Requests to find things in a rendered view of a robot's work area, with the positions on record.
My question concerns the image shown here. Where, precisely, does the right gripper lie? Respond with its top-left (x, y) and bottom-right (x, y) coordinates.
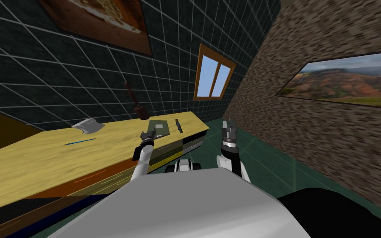
top-left (221, 118), bottom-right (238, 143)

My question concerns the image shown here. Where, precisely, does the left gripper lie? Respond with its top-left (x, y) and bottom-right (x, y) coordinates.
top-left (140, 130), bottom-right (157, 143)

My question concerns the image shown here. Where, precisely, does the green book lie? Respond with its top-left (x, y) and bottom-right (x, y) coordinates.
top-left (146, 119), bottom-right (171, 140)

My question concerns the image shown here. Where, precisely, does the dark brown bottle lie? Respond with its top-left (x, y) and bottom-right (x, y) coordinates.
top-left (124, 81), bottom-right (151, 121)

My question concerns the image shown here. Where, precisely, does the brown framed window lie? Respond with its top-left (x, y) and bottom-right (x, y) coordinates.
top-left (193, 43), bottom-right (237, 101)

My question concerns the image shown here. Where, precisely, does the white crumpled cloth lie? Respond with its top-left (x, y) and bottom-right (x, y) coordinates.
top-left (71, 118), bottom-right (106, 135)

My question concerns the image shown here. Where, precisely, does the blue pen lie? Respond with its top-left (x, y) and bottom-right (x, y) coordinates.
top-left (64, 138), bottom-right (96, 146)

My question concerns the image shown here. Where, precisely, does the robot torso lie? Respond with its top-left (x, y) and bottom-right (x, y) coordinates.
top-left (46, 158), bottom-right (313, 238)

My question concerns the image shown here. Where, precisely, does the yellow wooden desk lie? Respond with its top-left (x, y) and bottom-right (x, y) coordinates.
top-left (0, 111), bottom-right (210, 238)

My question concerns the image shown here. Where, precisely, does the brown framed orange picture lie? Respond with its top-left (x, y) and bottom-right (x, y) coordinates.
top-left (39, 0), bottom-right (153, 57)

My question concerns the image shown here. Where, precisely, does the framed landscape picture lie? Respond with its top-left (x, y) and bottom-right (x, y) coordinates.
top-left (274, 49), bottom-right (381, 109)

